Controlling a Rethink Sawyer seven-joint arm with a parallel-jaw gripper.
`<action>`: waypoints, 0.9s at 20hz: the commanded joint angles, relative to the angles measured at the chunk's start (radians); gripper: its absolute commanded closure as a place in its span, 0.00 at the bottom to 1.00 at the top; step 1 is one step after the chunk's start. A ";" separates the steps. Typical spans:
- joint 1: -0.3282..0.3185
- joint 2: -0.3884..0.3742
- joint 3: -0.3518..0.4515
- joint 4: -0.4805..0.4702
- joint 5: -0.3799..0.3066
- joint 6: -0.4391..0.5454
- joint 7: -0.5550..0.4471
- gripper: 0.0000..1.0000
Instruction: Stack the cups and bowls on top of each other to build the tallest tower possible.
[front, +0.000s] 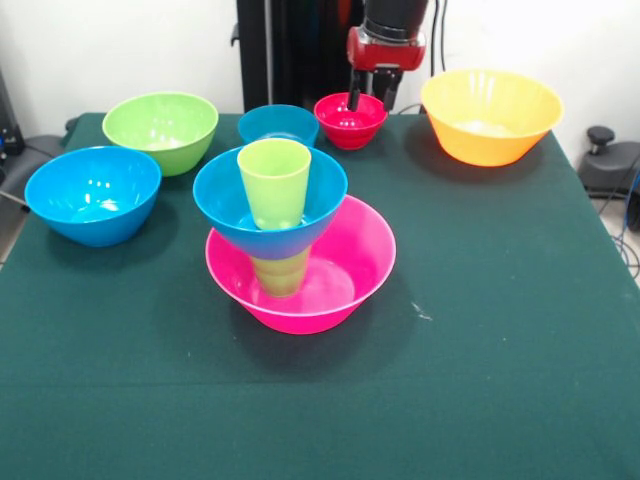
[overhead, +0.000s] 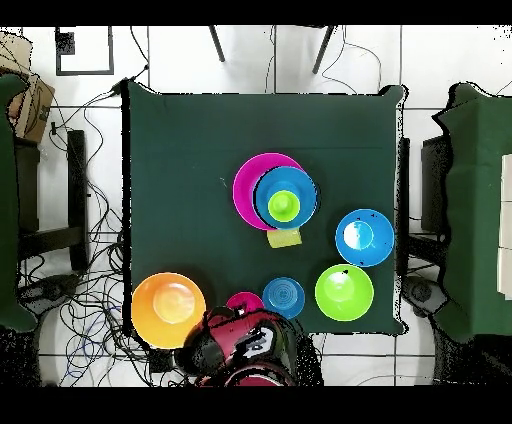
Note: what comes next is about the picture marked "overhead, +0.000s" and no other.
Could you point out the pink plastic bowl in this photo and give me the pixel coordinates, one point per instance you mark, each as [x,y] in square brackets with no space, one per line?
[244,192]

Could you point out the cardboard box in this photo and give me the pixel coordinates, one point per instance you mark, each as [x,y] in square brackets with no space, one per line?
[34,108]

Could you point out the light green plastic cup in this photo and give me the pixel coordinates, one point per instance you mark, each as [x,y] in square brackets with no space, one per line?
[284,206]

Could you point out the orange plastic bowl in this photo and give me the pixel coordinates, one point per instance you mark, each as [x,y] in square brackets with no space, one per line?
[148,324]

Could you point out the black box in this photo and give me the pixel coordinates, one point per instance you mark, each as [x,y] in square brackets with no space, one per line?
[434,180]

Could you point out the dark green table cloth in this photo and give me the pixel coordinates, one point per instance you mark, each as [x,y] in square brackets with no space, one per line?
[180,140]

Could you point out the grey stand base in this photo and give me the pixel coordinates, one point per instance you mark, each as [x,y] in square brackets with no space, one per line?
[48,292]

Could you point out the grey chair base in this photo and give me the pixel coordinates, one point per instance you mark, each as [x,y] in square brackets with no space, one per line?
[422,294]

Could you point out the green cloth covered table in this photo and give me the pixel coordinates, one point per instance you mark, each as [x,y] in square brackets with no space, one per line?
[472,200]
[8,200]

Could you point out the black stand leg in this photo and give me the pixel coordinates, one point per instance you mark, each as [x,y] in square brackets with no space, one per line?
[216,44]
[323,50]

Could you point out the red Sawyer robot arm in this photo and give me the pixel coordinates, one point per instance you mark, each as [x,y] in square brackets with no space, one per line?
[232,332]

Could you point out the red plastic bowl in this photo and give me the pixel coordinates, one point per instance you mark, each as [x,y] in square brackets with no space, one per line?
[246,299]

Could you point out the black table frame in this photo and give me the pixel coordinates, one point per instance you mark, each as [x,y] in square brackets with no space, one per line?
[77,200]

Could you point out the large blue plastic bowl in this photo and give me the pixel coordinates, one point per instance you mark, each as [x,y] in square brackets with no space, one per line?
[380,244]
[306,192]

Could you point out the green plastic bowl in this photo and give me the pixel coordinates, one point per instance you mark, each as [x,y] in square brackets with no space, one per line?
[356,304]

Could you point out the yellow plastic cup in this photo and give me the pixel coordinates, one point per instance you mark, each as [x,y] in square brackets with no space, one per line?
[284,238]

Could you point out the small blue plastic bowl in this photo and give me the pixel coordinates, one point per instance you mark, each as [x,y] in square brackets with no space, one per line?
[284,298]

